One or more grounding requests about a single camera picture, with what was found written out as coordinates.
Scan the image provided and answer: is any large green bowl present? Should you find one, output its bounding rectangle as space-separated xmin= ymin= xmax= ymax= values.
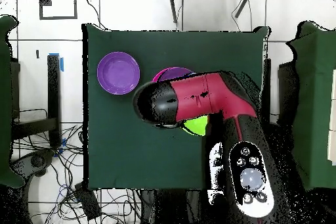
xmin=181 ymin=115 xmax=210 ymax=137

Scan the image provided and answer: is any purple bowl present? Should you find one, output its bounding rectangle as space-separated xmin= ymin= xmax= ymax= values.
xmin=96 ymin=51 xmax=141 ymax=95
xmin=157 ymin=66 xmax=197 ymax=82

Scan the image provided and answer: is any dark green tablecloth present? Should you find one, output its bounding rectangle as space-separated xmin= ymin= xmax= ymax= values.
xmin=81 ymin=22 xmax=271 ymax=192

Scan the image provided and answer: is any black stand with blue tape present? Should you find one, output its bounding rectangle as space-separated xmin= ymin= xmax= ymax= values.
xmin=11 ymin=52 xmax=65 ymax=148

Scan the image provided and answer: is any black power box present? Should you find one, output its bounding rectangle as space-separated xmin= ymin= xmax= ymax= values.
xmin=73 ymin=182 xmax=102 ymax=221

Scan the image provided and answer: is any black floor stand base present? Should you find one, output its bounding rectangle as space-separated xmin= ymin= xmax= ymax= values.
xmin=10 ymin=148 xmax=56 ymax=179

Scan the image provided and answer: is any green covered side table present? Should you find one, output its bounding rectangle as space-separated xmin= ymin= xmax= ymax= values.
xmin=284 ymin=20 xmax=336 ymax=191
xmin=0 ymin=14 xmax=26 ymax=189

